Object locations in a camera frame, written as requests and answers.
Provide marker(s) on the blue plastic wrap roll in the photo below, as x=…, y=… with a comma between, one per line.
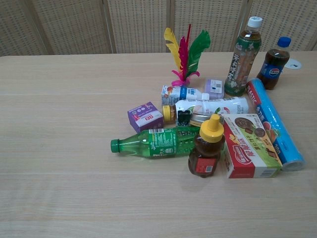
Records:
x=277, y=116

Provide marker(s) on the purple cardboard box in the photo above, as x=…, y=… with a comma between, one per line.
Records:
x=144, y=117

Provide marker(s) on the green soda bottle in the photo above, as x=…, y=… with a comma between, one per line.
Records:
x=153, y=142

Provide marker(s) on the small black clip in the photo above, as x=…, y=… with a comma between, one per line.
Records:
x=183, y=117

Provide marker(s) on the small white milk bottle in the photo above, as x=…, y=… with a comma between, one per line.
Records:
x=183, y=94

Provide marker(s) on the glass jar metal lid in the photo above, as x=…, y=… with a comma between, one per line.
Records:
x=198, y=120

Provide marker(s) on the honey bear bottle yellow cap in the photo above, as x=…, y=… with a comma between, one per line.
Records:
x=205, y=153

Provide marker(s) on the small lavender box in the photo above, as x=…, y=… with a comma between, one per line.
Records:
x=214, y=88

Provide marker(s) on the colourful feather shuttlecock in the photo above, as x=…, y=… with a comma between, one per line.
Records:
x=184, y=59

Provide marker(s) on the white bottle yellow cap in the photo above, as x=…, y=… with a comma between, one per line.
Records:
x=223, y=104

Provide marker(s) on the red green biscuit box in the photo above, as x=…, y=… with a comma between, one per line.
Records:
x=250, y=143

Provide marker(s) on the rattan folding screen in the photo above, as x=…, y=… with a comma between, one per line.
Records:
x=138, y=24

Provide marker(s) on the green tea bottle white cap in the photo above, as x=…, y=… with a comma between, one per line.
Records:
x=241, y=64

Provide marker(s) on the cola bottle blue cap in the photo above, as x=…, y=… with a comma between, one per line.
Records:
x=272, y=69

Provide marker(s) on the white round table grommet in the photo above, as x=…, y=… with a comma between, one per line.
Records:
x=294, y=65

